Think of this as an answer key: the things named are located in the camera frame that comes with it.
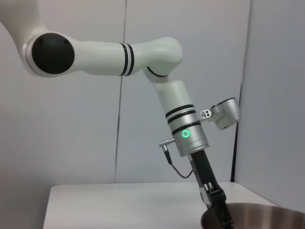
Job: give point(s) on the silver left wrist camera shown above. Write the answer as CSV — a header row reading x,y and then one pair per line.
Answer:
x,y
226,112

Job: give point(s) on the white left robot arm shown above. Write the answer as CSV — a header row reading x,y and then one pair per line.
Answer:
x,y
100,59

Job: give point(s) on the silver camera mount bracket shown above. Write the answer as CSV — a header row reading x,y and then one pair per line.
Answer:
x,y
205,114

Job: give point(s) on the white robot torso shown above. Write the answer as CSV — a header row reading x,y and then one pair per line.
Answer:
x,y
19,12

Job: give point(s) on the stainless steel mixing bowl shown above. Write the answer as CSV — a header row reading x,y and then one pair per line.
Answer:
x,y
262,217

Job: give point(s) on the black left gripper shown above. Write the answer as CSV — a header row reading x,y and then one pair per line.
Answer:
x,y
201,169

